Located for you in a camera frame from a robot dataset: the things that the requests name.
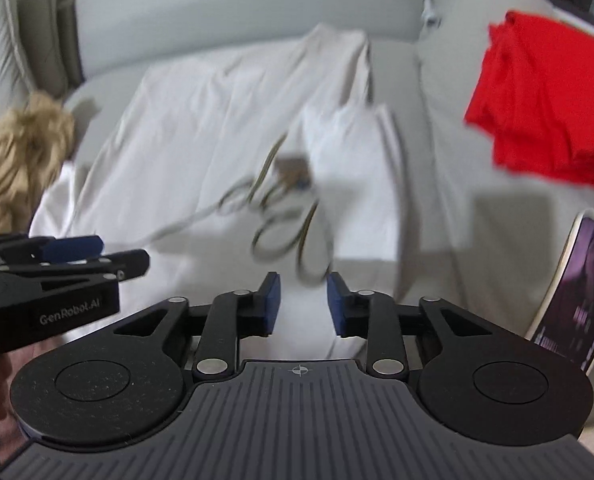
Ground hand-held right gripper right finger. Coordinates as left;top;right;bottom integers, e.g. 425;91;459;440
326;271;492;379

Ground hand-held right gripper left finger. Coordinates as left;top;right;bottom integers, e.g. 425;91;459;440
113;271;283;380

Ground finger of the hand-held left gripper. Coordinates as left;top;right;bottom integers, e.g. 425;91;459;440
0;233;104;267
0;248;151;285

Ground white garment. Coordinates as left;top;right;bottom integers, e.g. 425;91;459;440
30;22;472;361

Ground tan crumpled garment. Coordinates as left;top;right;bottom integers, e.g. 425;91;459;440
0;91;77;237

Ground grey sofa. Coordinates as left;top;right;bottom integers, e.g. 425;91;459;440
0;0;594;426

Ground dark grey cushion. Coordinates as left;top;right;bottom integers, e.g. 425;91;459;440
14;0;85;100

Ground smartphone with lit screen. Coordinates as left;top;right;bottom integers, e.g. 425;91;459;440
524;210;594;376

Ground red folded garment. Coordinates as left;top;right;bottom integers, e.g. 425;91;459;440
464;10;594;192

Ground grey cord with tag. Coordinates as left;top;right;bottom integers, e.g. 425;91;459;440
149;132;335;286

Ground white charger cable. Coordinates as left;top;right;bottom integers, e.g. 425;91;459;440
421;0;478;28

